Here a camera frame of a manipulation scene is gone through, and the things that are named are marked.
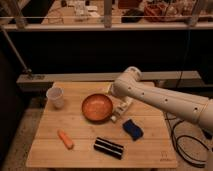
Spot grey metal beam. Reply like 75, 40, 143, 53
17, 71, 203, 91

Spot white remote control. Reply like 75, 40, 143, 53
110, 97, 133, 122

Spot blue sponge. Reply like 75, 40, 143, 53
122, 119, 143, 141

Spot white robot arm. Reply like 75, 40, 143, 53
108, 66, 213, 136

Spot orange carrot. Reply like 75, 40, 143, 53
57, 130, 74, 149

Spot metal railing frame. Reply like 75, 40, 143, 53
0, 0, 213, 31

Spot black cable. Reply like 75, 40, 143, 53
164, 113, 213, 169

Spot orange ceramic bowl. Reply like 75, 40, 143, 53
81, 94, 113, 122

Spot black white striped block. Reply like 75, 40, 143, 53
93, 137, 124, 160

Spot translucent plastic cup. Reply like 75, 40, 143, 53
46, 87, 64, 109

